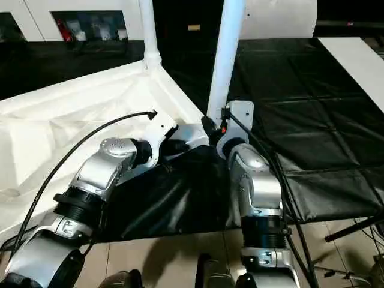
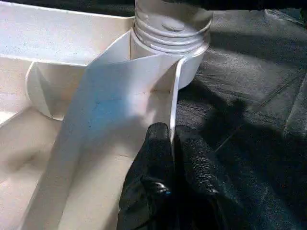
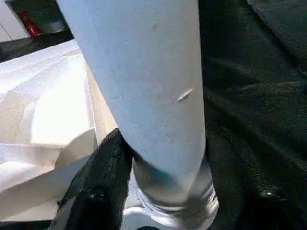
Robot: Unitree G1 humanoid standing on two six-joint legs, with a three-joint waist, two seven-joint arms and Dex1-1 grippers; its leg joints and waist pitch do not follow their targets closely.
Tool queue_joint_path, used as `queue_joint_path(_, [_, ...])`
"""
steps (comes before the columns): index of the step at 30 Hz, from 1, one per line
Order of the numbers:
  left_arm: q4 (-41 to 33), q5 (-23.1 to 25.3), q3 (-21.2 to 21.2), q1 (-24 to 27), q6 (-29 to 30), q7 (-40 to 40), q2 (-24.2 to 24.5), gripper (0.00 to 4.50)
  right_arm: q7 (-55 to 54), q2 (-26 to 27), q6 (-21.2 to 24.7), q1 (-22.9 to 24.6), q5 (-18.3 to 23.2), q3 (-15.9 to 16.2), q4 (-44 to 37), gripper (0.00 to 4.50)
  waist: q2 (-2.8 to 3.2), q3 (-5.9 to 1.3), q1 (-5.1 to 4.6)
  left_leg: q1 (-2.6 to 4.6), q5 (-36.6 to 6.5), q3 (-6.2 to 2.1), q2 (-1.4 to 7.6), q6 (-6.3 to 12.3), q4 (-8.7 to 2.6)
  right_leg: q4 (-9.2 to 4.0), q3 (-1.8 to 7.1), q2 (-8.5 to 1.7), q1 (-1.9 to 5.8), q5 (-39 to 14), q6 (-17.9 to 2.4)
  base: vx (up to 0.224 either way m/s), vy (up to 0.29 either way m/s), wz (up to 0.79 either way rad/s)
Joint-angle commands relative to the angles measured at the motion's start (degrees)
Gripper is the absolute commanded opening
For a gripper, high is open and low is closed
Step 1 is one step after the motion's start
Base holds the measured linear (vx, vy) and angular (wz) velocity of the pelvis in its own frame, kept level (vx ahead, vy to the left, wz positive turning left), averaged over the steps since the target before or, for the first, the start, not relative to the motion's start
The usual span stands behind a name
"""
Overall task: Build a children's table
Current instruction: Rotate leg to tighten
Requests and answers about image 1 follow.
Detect white plastic table leg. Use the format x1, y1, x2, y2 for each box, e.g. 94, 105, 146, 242
205, 0, 247, 130
137, 0, 164, 71

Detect white plastic table top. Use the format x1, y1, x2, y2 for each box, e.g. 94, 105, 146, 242
0, 59, 212, 242

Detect black work mat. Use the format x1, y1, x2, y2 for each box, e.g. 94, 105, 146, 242
0, 35, 384, 242

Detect black cabinet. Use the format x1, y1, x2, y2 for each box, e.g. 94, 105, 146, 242
152, 0, 230, 55

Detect white plastic bag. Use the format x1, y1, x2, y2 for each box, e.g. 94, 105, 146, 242
239, 0, 319, 41

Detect dark right robot foot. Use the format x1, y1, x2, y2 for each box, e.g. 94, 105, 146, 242
194, 254, 236, 288

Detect dark robot foot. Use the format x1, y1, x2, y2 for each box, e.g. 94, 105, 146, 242
98, 269, 145, 288
194, 254, 236, 288

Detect dark left robot foot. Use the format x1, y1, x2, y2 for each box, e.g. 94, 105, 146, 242
98, 269, 145, 288

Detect small bottles on shelf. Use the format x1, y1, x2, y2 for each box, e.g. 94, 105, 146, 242
53, 11, 130, 42

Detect white flat sheet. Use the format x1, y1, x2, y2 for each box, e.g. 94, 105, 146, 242
317, 37, 384, 116

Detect black rod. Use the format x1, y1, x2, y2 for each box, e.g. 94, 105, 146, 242
324, 212, 384, 243

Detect white cabinet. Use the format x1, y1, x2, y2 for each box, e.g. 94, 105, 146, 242
0, 0, 145, 43

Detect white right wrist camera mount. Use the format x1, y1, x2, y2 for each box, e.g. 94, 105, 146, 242
223, 100, 255, 160

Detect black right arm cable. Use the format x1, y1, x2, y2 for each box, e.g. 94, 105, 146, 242
221, 107, 320, 288

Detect chrome tube frame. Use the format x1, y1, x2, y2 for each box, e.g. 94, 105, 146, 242
312, 258, 384, 288

